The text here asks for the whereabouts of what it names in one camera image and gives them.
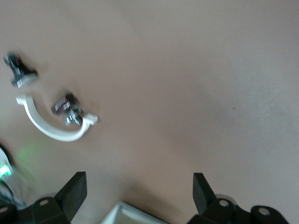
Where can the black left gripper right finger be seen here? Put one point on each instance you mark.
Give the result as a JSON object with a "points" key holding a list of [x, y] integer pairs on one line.
{"points": [[202, 193]]}

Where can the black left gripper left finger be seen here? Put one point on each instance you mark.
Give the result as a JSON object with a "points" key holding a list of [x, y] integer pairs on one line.
{"points": [[73, 196]]}

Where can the white tray edge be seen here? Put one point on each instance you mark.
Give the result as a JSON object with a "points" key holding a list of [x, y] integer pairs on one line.
{"points": [[130, 214]]}

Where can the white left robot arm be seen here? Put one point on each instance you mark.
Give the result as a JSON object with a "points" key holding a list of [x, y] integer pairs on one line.
{"points": [[3, 168]]}

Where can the small black metal connector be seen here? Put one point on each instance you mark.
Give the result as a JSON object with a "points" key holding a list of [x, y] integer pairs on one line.
{"points": [[66, 108]]}

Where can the black small electrical component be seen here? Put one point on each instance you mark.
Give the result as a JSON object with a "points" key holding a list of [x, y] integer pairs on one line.
{"points": [[19, 70]]}

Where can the white curved plastic bracket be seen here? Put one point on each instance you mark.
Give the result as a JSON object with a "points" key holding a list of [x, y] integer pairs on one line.
{"points": [[51, 130]]}

